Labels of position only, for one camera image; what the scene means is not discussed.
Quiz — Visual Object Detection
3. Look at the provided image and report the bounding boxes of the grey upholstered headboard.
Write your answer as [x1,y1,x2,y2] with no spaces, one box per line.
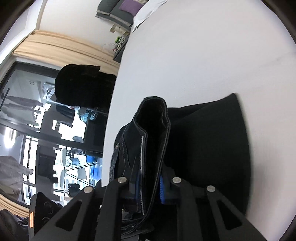
[96,0,148,32]

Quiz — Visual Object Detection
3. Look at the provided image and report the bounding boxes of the beige curtain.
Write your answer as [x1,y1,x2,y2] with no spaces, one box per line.
[13,30,119,75]

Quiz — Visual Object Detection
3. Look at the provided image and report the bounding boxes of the white pillow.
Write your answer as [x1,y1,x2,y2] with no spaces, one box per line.
[131,0,168,32]

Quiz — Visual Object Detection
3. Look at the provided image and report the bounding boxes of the black denim pants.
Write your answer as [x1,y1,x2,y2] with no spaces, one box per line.
[109,94,251,240]

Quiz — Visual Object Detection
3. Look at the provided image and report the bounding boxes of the large glass window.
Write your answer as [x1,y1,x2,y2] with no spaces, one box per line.
[1,62,108,207]

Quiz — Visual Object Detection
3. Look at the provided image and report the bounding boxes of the dark grey nightstand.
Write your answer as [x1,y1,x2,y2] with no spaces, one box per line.
[113,40,127,63]

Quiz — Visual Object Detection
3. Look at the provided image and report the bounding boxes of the black cloth on chair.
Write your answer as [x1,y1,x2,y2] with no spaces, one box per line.
[55,64,116,110]

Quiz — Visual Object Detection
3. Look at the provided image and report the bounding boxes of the purple patterned pillow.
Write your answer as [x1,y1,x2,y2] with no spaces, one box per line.
[119,0,145,16]

